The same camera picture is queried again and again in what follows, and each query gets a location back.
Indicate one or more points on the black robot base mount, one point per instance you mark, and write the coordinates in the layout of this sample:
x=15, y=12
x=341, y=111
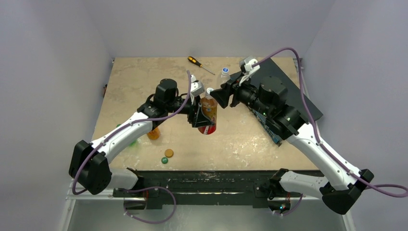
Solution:
x=234, y=187

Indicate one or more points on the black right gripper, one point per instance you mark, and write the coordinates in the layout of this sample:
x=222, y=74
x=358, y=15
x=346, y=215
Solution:
x=232, y=96

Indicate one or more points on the dark blue network switch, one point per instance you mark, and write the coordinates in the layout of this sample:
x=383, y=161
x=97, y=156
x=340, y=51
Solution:
x=299, y=95

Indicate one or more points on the orange juice bottle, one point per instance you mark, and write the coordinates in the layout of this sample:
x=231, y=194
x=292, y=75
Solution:
x=154, y=134

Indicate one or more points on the green bottle cap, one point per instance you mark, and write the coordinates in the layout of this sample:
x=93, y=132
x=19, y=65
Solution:
x=164, y=160

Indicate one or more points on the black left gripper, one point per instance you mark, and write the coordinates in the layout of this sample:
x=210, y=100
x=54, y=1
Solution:
x=197, y=118

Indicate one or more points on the tea bottle with yellow-red label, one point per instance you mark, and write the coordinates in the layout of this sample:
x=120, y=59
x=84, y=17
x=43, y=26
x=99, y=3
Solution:
x=209, y=108

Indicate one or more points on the yellow-black screwdriver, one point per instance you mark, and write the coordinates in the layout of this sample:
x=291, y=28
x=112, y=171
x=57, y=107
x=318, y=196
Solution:
x=197, y=63

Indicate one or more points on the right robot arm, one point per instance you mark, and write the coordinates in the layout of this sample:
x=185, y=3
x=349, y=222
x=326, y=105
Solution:
x=336, y=188

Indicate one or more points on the orange bottle cap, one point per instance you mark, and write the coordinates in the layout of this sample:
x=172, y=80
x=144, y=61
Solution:
x=169, y=153

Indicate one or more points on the white bottle cap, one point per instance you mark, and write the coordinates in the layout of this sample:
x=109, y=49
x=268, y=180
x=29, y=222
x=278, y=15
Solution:
x=209, y=90

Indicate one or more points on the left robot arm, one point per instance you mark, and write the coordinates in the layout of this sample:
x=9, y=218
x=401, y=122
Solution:
x=90, y=160

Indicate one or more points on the clear plastic bottle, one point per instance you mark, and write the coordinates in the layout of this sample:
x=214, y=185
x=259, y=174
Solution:
x=223, y=78

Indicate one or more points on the green plastic bottle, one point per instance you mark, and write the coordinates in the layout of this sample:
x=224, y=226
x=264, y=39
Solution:
x=132, y=143

